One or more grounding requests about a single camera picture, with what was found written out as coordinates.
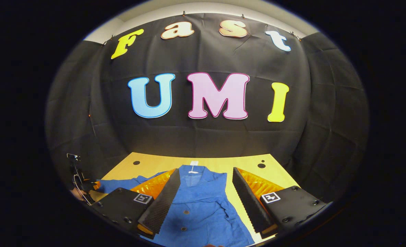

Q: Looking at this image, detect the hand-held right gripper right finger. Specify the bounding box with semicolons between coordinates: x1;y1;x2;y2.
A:
232;167;328;237

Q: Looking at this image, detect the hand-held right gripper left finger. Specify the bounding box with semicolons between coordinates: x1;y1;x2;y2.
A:
93;168;181;240

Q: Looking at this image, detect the blue button-up shirt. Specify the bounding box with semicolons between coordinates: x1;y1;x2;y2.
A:
95;165;255;247

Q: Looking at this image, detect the black backdrop cloth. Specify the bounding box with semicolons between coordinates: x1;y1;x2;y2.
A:
45;13;370;203

